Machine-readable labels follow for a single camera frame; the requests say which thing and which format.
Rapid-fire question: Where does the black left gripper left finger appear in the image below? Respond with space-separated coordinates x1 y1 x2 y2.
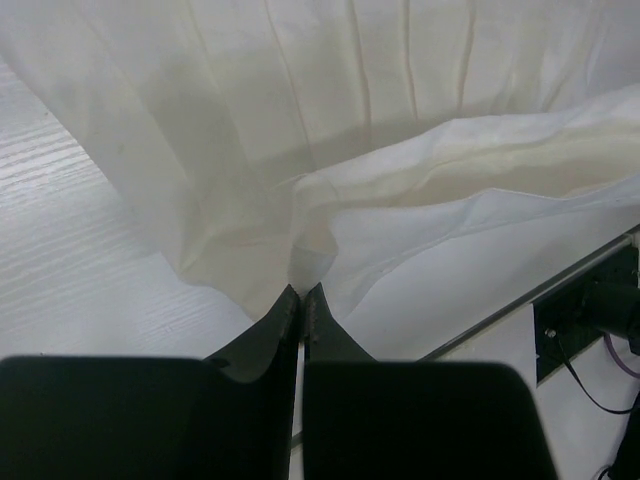
1 288 300 479

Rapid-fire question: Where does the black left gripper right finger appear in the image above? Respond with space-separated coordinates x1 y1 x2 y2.
302 285 558 479

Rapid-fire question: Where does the white pleated skirt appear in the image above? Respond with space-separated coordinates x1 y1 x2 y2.
0 0 640 321

